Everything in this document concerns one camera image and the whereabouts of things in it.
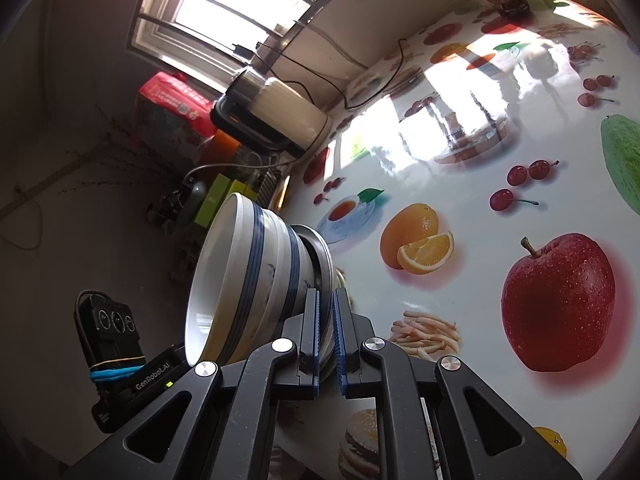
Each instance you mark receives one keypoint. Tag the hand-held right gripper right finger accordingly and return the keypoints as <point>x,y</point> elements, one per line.
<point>340,335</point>

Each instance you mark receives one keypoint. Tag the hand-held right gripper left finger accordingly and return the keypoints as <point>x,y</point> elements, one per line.
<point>316,332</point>

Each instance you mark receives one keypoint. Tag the large white blue-banded bowl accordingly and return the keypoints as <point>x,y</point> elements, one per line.
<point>280,270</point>

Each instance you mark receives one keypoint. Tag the stainless steel bowl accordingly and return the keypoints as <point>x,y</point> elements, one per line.
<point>320,260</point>

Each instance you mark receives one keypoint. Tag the small white blue-banded bowl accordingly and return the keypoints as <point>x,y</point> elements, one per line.
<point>225,270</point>

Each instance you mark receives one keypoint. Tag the black and white striped box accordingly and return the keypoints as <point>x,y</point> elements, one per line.
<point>270,187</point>

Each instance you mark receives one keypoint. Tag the green box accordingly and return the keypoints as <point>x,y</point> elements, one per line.
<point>245,190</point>
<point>215,202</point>

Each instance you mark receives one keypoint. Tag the dried twig branches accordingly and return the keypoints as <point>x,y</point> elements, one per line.
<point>125,155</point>

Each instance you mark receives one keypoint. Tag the orange box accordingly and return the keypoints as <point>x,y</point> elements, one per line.
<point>227,142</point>

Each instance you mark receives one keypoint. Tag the cream electric kettle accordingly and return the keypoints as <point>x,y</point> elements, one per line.
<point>290,110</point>

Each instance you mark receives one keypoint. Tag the red package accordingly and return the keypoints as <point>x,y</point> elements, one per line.
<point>175,97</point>

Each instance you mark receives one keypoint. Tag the fruit printed tablecloth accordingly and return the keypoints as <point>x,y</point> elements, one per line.
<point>500,110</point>

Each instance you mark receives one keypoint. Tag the black power adapter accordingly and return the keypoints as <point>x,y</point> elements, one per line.
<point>245,50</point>

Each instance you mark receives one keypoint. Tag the window with metal bars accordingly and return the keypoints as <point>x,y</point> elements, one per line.
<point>215,5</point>

